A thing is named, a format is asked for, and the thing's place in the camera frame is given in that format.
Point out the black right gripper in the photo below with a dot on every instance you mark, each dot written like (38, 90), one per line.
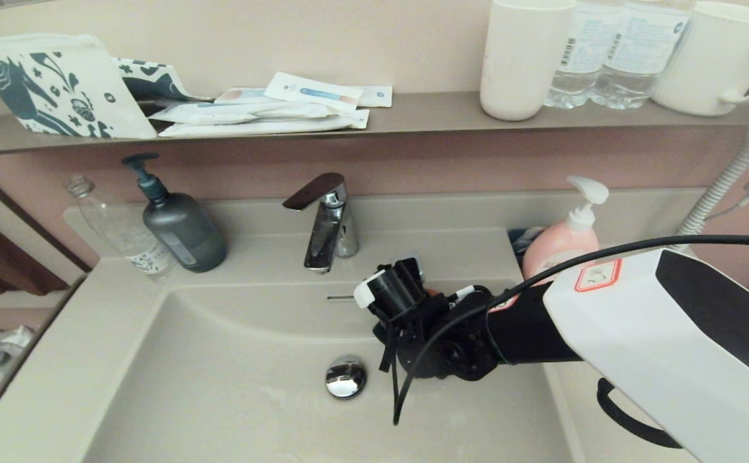
(458, 347)

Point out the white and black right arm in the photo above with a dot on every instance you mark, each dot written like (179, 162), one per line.
(657, 334)

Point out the chrome faucet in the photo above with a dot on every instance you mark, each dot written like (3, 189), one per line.
(329, 238)

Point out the beige sink basin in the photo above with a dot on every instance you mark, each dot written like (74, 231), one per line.
(220, 386)

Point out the chrome drain stopper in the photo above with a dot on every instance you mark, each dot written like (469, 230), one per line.
(346, 378)

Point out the dark blue white packet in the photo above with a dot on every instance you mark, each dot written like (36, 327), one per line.
(521, 241)

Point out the pink soap pump bottle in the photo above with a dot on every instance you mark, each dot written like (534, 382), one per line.
(564, 241)

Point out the small white sachet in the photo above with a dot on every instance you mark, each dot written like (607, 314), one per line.
(378, 96)

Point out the flat white long packet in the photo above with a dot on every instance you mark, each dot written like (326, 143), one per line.
(271, 127)

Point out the white packet with blue toothbrush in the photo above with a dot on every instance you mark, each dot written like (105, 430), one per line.
(313, 92)

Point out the white tumbler cup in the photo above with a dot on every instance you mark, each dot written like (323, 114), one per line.
(520, 58)

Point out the grey pump bottle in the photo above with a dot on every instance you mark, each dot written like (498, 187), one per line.
(183, 235)

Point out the clear water bottle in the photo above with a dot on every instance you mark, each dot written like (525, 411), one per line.
(584, 58)
(639, 51)

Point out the long white wrapped packet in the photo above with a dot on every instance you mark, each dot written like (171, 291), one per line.
(233, 113)

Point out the white packet with peach print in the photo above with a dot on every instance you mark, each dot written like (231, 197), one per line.
(241, 96)

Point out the clear empty plastic bottle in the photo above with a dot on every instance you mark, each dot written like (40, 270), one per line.
(122, 238)

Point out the white ribbed mug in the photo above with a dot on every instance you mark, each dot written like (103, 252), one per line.
(704, 58)

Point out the small white blue patterned pouch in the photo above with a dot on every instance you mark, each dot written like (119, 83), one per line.
(157, 81)

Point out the dark brown furniture piece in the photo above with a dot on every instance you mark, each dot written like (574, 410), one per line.
(8, 267)

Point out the large white blue patterned pouch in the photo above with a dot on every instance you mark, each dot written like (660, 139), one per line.
(51, 89)

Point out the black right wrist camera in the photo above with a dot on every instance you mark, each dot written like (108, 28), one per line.
(390, 292)

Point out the brown wall shelf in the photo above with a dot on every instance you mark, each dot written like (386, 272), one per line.
(426, 116)

